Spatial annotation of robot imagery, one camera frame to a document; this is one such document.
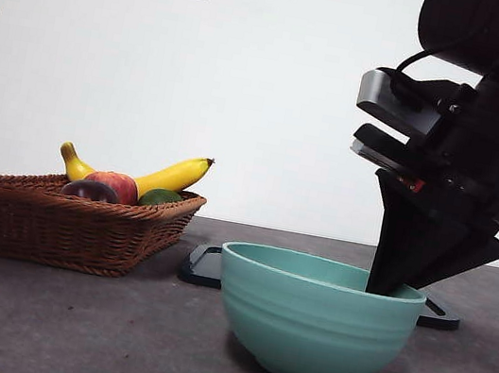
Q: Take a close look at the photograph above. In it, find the teal ribbed bowl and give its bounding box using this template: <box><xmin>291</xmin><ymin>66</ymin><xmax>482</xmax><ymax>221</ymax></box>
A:
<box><xmin>201</xmin><ymin>238</ymin><xmax>431</xmax><ymax>373</ymax></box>

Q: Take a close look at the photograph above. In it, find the dark red plum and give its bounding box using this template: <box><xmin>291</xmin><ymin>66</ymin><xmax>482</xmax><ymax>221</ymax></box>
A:
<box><xmin>60</xmin><ymin>175</ymin><xmax>123</xmax><ymax>206</ymax></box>

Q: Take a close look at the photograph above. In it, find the dark rectangular tray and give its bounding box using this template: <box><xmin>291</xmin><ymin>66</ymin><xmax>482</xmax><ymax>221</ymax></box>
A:
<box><xmin>176</xmin><ymin>240</ymin><xmax>468</xmax><ymax>333</ymax></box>

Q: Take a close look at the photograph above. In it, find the red-orange peach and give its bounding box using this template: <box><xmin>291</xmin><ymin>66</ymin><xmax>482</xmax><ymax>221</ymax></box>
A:
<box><xmin>80</xmin><ymin>167</ymin><xmax>143</xmax><ymax>207</ymax></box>

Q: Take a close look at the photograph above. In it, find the yellow banana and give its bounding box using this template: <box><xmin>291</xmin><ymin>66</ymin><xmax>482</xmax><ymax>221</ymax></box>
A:
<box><xmin>53</xmin><ymin>132</ymin><xmax>215</xmax><ymax>212</ymax></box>

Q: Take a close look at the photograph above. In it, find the brown wicker basket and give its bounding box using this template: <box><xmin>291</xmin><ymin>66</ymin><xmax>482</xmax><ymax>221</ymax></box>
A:
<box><xmin>0</xmin><ymin>160</ymin><xmax>209</xmax><ymax>292</ymax></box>

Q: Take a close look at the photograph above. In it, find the green round fruit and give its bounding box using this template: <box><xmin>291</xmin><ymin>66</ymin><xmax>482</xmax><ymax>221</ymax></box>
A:
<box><xmin>137</xmin><ymin>184</ymin><xmax>184</xmax><ymax>212</ymax></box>

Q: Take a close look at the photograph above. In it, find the black right camera cable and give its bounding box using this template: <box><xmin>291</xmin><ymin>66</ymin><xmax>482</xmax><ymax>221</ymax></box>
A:
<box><xmin>388</xmin><ymin>42</ymin><xmax>451</xmax><ymax>115</ymax></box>

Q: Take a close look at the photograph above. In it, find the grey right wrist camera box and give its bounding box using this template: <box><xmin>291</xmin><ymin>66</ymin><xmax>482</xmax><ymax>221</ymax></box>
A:
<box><xmin>351</xmin><ymin>64</ymin><xmax>455</xmax><ymax>144</ymax></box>

